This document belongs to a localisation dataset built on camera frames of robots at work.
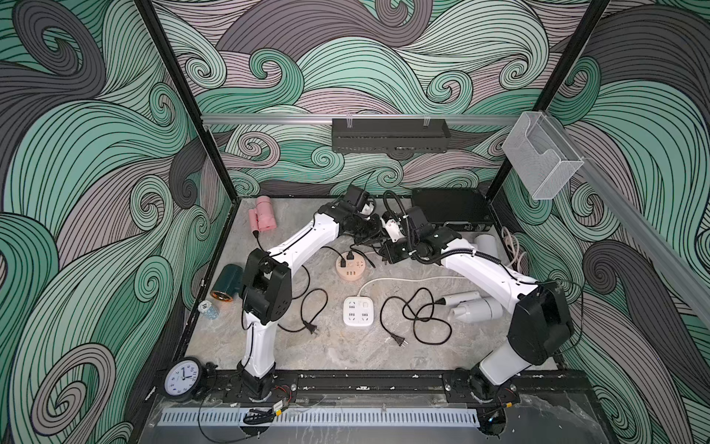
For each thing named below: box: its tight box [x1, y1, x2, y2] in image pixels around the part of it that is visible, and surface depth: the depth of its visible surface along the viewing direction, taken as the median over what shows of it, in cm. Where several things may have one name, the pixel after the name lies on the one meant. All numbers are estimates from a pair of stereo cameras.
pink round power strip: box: [335, 251, 367, 282], surface depth 97 cm
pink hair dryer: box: [248, 195, 278, 234], surface depth 111 cm
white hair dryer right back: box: [474, 234, 500, 259], surface depth 100 cm
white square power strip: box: [342, 296, 375, 327], surface depth 87 cm
